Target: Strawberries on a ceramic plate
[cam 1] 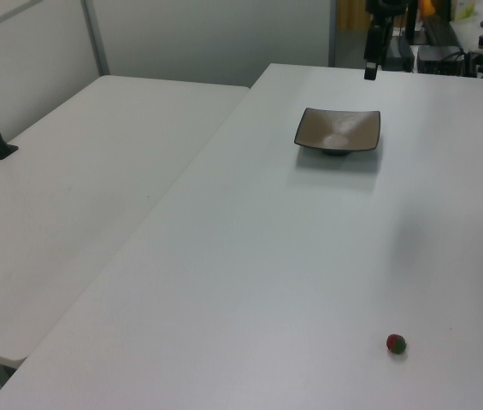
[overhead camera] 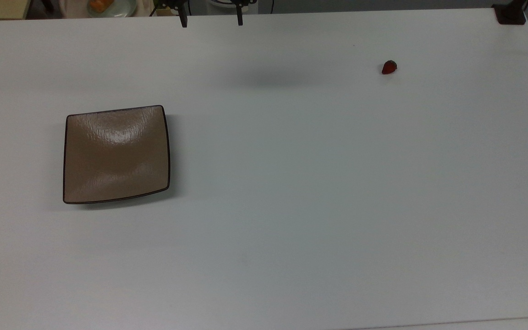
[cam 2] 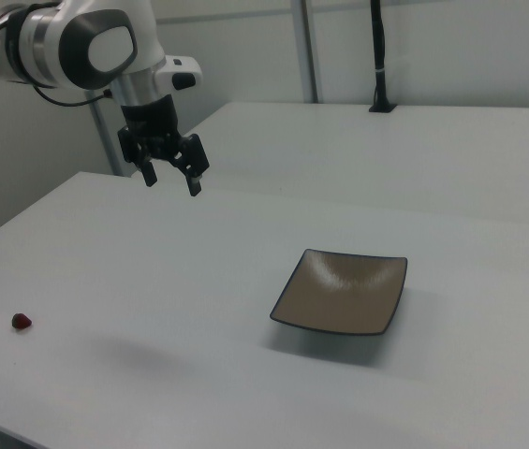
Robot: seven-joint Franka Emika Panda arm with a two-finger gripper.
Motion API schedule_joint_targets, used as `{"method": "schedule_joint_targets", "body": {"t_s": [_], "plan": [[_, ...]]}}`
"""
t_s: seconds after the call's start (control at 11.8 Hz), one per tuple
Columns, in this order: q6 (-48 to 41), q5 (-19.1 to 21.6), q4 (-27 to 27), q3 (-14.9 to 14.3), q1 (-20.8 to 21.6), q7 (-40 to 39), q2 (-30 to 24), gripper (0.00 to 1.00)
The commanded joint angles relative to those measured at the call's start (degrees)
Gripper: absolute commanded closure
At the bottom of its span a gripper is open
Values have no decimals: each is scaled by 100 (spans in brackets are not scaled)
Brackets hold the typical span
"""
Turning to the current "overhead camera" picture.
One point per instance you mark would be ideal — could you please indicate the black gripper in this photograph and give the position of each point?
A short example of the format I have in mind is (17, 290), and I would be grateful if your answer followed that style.
(171, 4)

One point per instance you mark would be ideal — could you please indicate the brown square ceramic plate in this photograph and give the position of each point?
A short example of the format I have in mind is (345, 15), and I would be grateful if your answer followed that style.
(116, 156)

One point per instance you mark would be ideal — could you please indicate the red strawberry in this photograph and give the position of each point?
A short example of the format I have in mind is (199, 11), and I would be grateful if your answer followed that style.
(388, 68)

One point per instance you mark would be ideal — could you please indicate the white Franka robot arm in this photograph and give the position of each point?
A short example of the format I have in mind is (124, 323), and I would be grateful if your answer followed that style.
(221, 2)

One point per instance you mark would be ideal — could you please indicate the pale round plate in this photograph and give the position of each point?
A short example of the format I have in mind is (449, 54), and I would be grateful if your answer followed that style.
(124, 10)

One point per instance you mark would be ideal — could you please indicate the orange food piece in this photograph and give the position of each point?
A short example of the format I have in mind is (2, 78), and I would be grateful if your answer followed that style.
(100, 4)

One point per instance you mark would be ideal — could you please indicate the black camera stand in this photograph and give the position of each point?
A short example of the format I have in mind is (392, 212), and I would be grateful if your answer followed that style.
(510, 13)

